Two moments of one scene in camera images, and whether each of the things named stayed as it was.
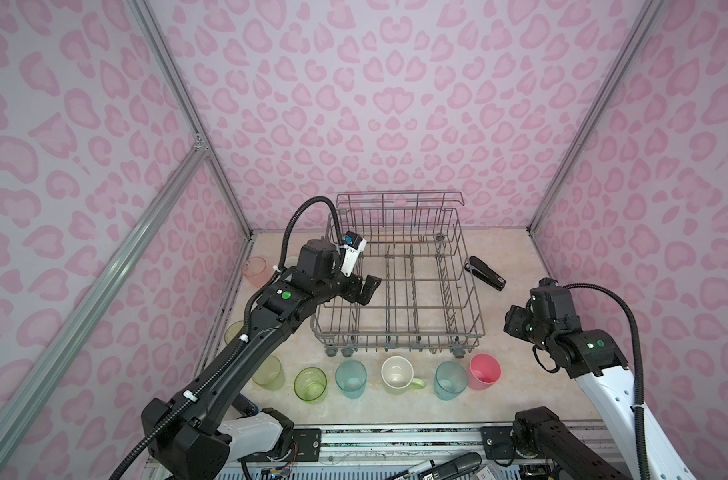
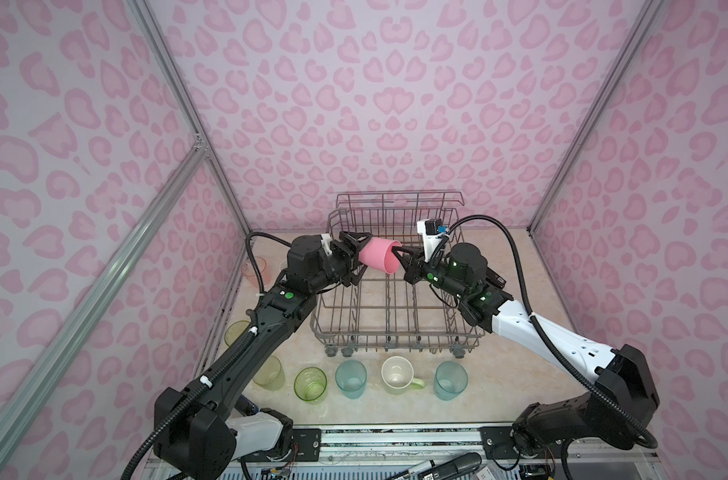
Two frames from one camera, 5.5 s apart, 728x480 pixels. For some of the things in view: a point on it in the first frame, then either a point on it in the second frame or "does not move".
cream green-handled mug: [397, 376] does not move
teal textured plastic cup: [450, 380] does not move
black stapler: [485, 273] does not move
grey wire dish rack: [427, 299] does not move
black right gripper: [513, 319] to [415, 266]
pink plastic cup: [484, 371] to [377, 253]
